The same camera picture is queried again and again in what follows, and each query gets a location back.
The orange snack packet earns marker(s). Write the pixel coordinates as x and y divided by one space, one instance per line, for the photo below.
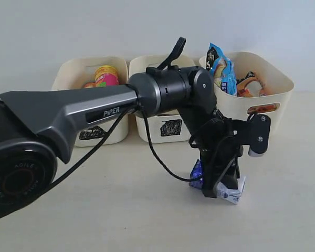
252 86

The cream bin triangle mark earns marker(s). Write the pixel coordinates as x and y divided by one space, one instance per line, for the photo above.
77 72

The cream bin circle mark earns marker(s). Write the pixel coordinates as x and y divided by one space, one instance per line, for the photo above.
275 95

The silver blue milk carton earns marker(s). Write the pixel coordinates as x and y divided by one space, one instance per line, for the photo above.
228 194

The pink chips can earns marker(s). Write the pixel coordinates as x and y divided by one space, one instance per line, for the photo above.
106 76

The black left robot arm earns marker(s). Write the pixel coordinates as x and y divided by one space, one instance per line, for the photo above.
39 128

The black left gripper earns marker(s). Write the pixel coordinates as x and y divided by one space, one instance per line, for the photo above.
212 134

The cream bin square mark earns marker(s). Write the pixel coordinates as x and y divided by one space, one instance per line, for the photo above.
167 126

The yellow chips can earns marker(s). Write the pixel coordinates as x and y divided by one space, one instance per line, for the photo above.
89 85

